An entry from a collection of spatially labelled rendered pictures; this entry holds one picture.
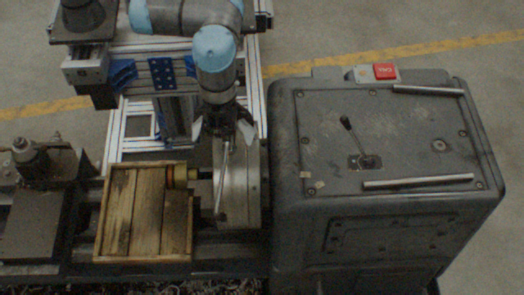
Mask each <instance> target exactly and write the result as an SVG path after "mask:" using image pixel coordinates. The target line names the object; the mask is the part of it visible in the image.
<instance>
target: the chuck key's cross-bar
mask: <svg viewBox="0 0 524 295"><path fill-rule="evenodd" d="M229 143H230V142H225V144H224V155H223V160H222V165H221V171H220V176H219V186H218V191H217V196H216V201H215V210H214V215H215V216H218V215H219V209H220V203H221V198H222V192H223V187H224V177H225V171H226V166H227V160H228V150H229Z"/></svg>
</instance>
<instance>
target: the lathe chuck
mask: <svg viewBox="0 0 524 295"><path fill-rule="evenodd" d="M236 127H237V122H236ZM233 144H234V145H235V147H236V151H235V152H234V153H231V154H228V160H227V166H226V171H225V177H224V187H223V192H222V198H221V203H220V209H219V212H224V213H225V214H227V216H228V220H226V221H225V222H221V220H217V221H216V224H217V228H218V229H249V228H250V226H249V206H248V182H247V156H246V142H245V139H244V135H243V132H242V131H241V130H240V129H239V128H238V127H237V136H236V142H234V141H233ZM223 155H224V142H223V138H215V136H214V137H213V185H214V201H216V196H217V191H218V186H219V176H220V171H221V165H222V160H223Z"/></svg>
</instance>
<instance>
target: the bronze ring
mask: <svg viewBox="0 0 524 295"><path fill-rule="evenodd" d="M194 179H195V180H199V179H200V169H199V168H188V163H187V161H186V162H177V163H176V164H169V165H167V166H166V167H165V184H166V188H167V189H168V190H175V189H176V190H177V191H187V192H188V190H187V184H188V181H189V180H194Z"/></svg>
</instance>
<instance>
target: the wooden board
mask: <svg viewBox="0 0 524 295"><path fill-rule="evenodd" d="M148 162H149V164H147V163H148ZM173 162H174V163H173ZM177 162H186V161H137V162H111V163H108V167H107V171H106V180H105V185H104V190H103V192H104V194H103V195H102V204H101V211H100V216H99V221H98V223H99V225H98V229H99V230H97V237H96V242H95V247H94V252H93V262H94V264H95V265H100V266H116V265H127V264H129V265H141V264H159V263H167V264H174V263H192V248H193V230H194V211H195V199H194V197H189V196H188V192H187V191H177V190H176V189H175V190H168V189H167V188H166V187H165V186H166V184H164V182H165V167H166V166H167V165H169V164H171V163H173V164H176V163H177ZM145 168H146V169H145ZM151 168H152V169H151ZM122 169H123V170H122ZM138 169H140V172H138V171H136V170H138ZM147 169H148V170H147ZM114 170H116V171H117V172H116V171H115V172H116V173H115V172H114ZM118 170H119V172H118ZM121 170H122V172H121ZM154 171H155V172H154ZM120 172H121V173H120ZM158 172H159V173H158ZM114 174H115V175H114ZM126 174H127V175H126ZM152 176H153V177H154V179H153V177H152ZM114 177H115V178H116V179H114ZM113 179H114V180H113ZM112 180H113V181H112ZM117 181H118V182H119V183H118V182H117ZM127 181H128V182H127ZM108 185H109V186H108ZM127 185H128V186H127ZM157 185H158V186H157ZM117 186H118V187H117ZM122 186H124V187H122ZM156 186H157V187H156ZM111 187H112V188H113V190H112V188H111ZM135 188H137V189H135ZM165 190H166V191H165ZM163 191H165V192H166V193H165V192H164V193H163ZM172 191H173V192H172ZM174 191H177V192H176V194H175V193H174ZM133 192H134V193H133ZM168 193H169V194H168ZM184 193H185V194H184ZM112 194H113V195H112ZM170 194H171V195H170ZM177 194H178V195H177ZM186 194H187V196H186ZM153 195H154V196H153ZM172 195H174V196H172ZM182 195H183V196H182ZM171 196H172V197H171ZM184 196H185V197H184ZM179 197H180V198H179ZM176 198H177V199H176ZM168 199H169V200H168ZM166 200H167V201H168V202H167V201H166ZM171 200H173V201H171ZM176 200H179V201H176ZM183 200H184V201H183ZM186 201H188V202H186ZM157 203H158V204H157ZM176 203H177V204H176ZM187 203H188V204H187ZM175 204H176V205H175ZM189 204H190V205H189ZM171 206H172V207H171ZM171 209H172V210H171ZM178 210H179V211H178ZM186 210H187V211H186ZM171 212H172V213H171ZM180 212H181V213H184V212H186V215H185V213H184V214H181V213H180ZM109 213H110V214H109ZM167 213H169V214H168V215H166V214H167ZM170 213H171V214H170ZM173 213H174V214H173ZM179 215H181V216H180V217H179V218H178V216H179ZM184 215H185V216H184ZM167 216H168V217H167ZM169 217H170V218H169ZM184 217H185V218H184ZM172 218H173V219H172ZM144 219H145V220H144ZM184 222H185V224H184ZM168 224H169V225H168ZM172 224H173V225H172ZM178 225H179V226H178ZM184 225H185V226H186V227H185V228H186V229H185V228H184ZM108 226H109V227H108ZM163 226H164V228H165V227H166V228H165V229H163ZM181 227H182V228H181ZM116 229H117V231H116ZM175 230H176V231H175ZM104 231H105V232H104ZM111 231H112V232H111ZM170 231H171V232H173V233H174V234H173V233H171V232H170ZM174 231H175V232H174ZM191 231H192V232H191ZM122 232H123V233H122ZM125 232H127V233H128V232H130V234H127V233H125ZM121 233H122V234H121ZM162 233H163V236H162ZM103 235H104V237H103ZM125 235H126V236H125ZM130 235H131V236H130ZM171 235H172V236H171ZM180 235H181V236H182V237H185V238H184V239H183V238H182V237H181V236H180ZM98 236H99V237H98ZM100 236H101V237H100ZM133 236H134V237H133ZM161 236H162V237H161ZM130 237H131V238H130ZM124 238H125V240H124ZM173 238H174V239H173ZM121 239H123V240H121ZM134 239H135V240H134ZM175 239H176V240H175ZM108 240H110V241H108ZM148 240H151V241H148ZM130 241H131V242H130ZM158 241H159V242H158ZM104 242H105V243H104ZM125 242H127V244H128V246H127V244H126V243H125ZM180 242H182V243H181V244H180ZM130 243H131V244H130ZM158 243H159V244H160V247H159V244H158ZM176 243H177V245H178V246H176ZM103 244H105V245H103ZM125 244H126V245H125ZM129 244H130V245H129ZM170 244H171V245H170ZM123 245H124V246H123ZM179 245H184V246H179ZM122 246H123V247H122ZM130 246H131V247H130ZM110 247H112V248H111V249H110ZM172 247H174V249H173V248H172ZM104 248H105V249H106V250H105V249H104ZM161 248H162V249H161ZM175 248H176V250H175ZM180 248H181V249H180ZM103 249H104V250H103ZM185 249H186V250H185ZM102 250H103V252H104V255H103V252H102ZM107 250H108V251H107ZM109 250H110V251H109ZM126 250H128V251H126ZM172 250H173V251H172ZM179 250H180V251H179ZM157 251H158V252H157ZM176 251H178V252H176ZM184 251H185V253H184V254H182V253H183V252H184ZM115 252H116V254H115ZM120 252H122V253H121V254H120ZM128 252H132V253H129V255H128ZM140 252H141V253H140ZM144 252H145V253H144ZM163 252H164V253H163ZM172 252H173V253H172ZM107 253H109V254H111V253H113V254H112V255H114V256H110V255H109V254H108V255H107ZM125 253H126V254H125ZM177 253H178V254H177ZM130 254H131V255H132V256H130ZM133 254H135V255H133ZM142 254H143V255H142ZM147 254H148V255H147ZM156 254H157V255H156ZM117 255H118V256H117ZM126 257H127V258H126ZM111 258H112V259H111Z"/></svg>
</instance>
